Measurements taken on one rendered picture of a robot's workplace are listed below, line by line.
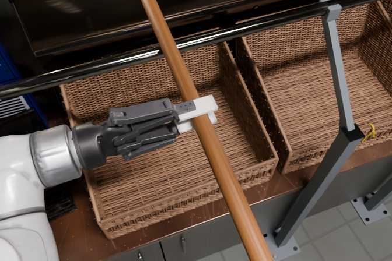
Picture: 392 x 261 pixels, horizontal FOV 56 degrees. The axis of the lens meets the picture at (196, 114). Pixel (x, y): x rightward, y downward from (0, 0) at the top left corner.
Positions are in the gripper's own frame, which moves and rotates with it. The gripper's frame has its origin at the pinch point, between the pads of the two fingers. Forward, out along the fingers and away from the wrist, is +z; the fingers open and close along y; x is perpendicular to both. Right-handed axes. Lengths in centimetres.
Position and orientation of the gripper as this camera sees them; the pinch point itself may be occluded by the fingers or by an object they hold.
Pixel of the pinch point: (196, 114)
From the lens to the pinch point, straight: 63.4
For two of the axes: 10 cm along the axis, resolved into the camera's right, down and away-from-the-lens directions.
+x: 3.4, 7.8, -5.3
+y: 0.0, 5.7, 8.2
